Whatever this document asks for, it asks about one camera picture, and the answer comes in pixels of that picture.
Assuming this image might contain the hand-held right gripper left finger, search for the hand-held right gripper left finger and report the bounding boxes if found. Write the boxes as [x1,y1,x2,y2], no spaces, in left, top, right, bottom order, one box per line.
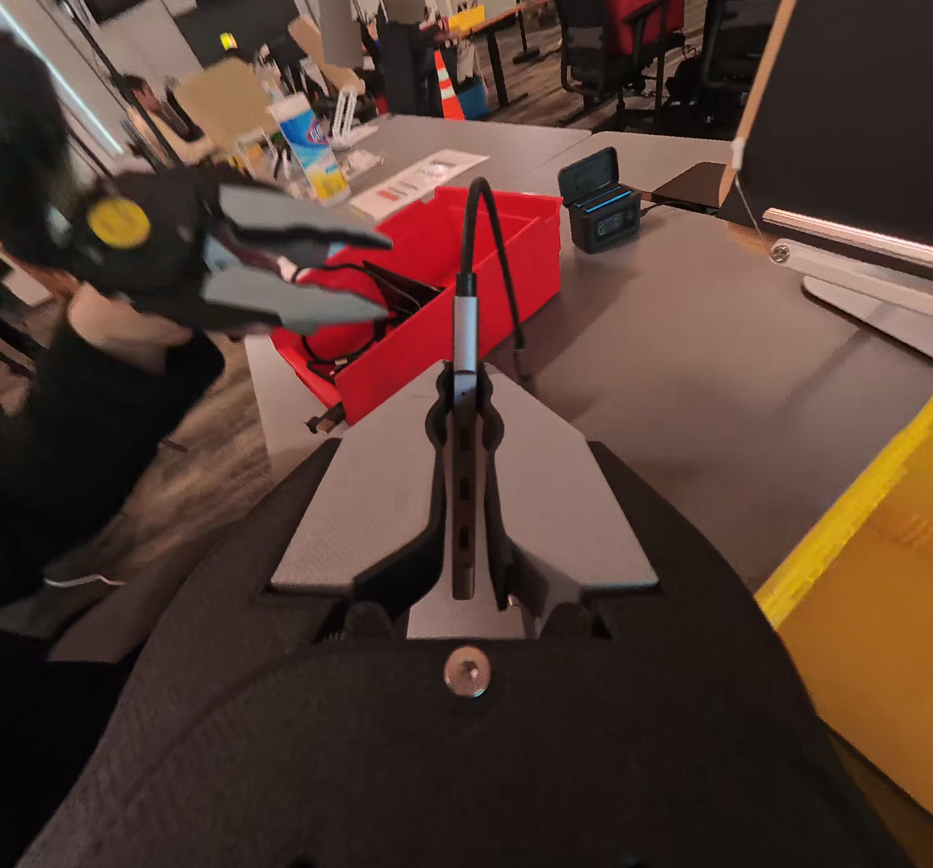
[271,361,447,619]

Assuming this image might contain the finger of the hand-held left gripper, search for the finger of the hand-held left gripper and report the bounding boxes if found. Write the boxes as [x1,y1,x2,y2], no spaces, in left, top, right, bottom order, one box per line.
[199,236,391,327]
[217,183,395,268]

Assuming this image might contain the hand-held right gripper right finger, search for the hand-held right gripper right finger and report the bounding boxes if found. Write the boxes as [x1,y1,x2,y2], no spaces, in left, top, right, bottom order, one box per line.
[481,364,659,610]

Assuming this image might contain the red plastic bin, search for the red plastic bin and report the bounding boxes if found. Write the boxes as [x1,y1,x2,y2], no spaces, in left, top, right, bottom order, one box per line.
[270,185,564,426]

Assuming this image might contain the grey usb hub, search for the grey usb hub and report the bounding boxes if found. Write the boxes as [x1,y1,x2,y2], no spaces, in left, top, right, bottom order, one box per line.
[448,177,532,601]

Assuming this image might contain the person's left hand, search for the person's left hand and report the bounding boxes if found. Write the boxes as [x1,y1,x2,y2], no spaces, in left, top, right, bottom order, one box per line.
[68,284,196,375]

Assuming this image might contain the disinfectant wipes canister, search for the disinfectant wipes canister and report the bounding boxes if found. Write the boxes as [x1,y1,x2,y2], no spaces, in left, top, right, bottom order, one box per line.
[268,94,352,208]

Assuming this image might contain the black bin divider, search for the black bin divider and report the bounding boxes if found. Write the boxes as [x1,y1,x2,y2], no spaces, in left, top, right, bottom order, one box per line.
[361,263,447,317]

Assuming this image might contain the beige rounded board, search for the beige rounded board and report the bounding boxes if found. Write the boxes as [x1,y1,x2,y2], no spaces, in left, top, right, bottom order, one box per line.
[173,55,279,149]

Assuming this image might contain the white barcode paper sheet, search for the white barcode paper sheet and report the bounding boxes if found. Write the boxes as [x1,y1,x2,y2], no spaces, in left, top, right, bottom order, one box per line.
[350,149,491,222]

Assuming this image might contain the white stand with beige paddle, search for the white stand with beige paddle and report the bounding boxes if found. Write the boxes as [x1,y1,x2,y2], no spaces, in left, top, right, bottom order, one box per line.
[286,14,367,149]

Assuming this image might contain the orange traffic cone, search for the orange traffic cone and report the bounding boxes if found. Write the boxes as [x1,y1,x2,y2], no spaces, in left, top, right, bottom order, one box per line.
[433,48,469,123]

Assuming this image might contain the black charging case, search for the black charging case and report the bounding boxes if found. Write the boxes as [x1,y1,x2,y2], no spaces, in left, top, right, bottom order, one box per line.
[557,147,644,255]

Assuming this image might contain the yellow plastic bin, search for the yellow plastic bin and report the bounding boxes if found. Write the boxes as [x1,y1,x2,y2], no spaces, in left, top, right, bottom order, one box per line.
[754,416,933,819]

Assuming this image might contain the black office chair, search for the black office chair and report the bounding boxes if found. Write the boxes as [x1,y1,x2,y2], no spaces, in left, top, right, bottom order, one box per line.
[536,0,688,131]

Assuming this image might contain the silver display stand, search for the silver display stand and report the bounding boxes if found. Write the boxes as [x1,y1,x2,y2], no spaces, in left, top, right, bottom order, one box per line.
[761,208,933,360]

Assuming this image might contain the red storage crate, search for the red storage crate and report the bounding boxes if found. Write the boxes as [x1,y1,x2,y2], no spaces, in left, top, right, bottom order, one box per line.
[594,0,691,58]

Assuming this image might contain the wooden backing board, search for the wooden backing board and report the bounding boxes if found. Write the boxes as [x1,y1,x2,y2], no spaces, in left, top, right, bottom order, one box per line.
[718,0,825,207]

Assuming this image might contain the black display panel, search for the black display panel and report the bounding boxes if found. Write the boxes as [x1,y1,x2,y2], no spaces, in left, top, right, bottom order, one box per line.
[718,0,933,262]

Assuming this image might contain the black multi-plug cable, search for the black multi-plug cable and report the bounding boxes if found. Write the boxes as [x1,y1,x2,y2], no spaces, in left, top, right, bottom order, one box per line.
[299,263,447,437]

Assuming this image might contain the black wall screen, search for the black wall screen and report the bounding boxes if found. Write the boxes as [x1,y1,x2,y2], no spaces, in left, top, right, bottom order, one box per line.
[173,0,309,69]

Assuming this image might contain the thin steel wire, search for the thin steel wire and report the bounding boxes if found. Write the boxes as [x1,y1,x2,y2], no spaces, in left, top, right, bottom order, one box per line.
[730,137,768,240]

